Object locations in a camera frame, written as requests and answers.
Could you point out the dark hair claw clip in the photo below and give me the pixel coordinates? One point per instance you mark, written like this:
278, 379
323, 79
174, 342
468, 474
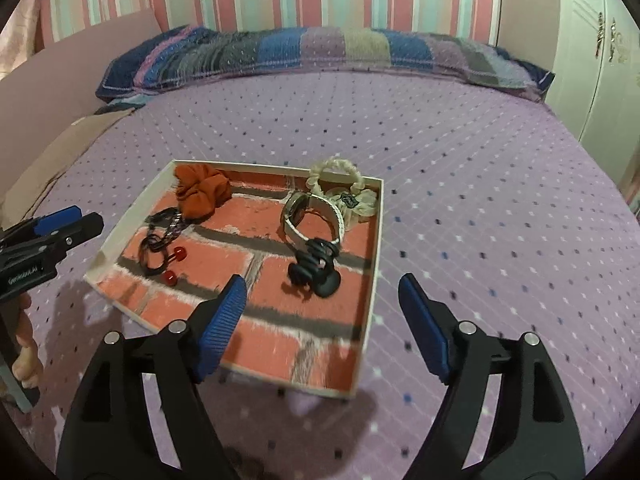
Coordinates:
325, 280

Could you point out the pink floral curtain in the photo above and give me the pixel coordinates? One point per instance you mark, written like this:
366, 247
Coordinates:
20, 45

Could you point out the orange scrunchie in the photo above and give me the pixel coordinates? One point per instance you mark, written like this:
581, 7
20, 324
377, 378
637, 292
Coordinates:
200, 195

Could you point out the purple dotted bedspread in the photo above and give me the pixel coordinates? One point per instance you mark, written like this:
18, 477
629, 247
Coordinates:
475, 185

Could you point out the beige blanket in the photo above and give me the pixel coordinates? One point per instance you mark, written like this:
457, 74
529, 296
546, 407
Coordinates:
50, 160

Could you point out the white band wristwatch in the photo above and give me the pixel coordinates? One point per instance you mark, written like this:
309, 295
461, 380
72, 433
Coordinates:
295, 210

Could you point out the person's left hand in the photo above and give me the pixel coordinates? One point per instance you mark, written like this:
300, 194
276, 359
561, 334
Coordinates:
30, 360

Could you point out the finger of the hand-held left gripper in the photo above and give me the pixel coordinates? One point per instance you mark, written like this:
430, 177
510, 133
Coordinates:
60, 219
80, 230

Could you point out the striped patchwork pillow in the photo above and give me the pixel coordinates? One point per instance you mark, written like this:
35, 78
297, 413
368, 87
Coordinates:
320, 47

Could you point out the white wardrobe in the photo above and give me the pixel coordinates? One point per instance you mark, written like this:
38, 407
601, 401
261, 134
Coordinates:
590, 60

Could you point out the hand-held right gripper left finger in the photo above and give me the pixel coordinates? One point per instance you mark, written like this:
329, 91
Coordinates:
220, 330

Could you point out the pink headboard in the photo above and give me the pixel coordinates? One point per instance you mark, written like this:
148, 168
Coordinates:
75, 60

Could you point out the brick pattern tray box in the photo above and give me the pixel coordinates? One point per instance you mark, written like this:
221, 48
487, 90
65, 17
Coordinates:
260, 282

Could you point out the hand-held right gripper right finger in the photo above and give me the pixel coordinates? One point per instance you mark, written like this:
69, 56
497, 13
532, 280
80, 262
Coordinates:
425, 330

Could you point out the cream scrunchie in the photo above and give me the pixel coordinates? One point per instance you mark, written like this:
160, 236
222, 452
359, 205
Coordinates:
365, 205

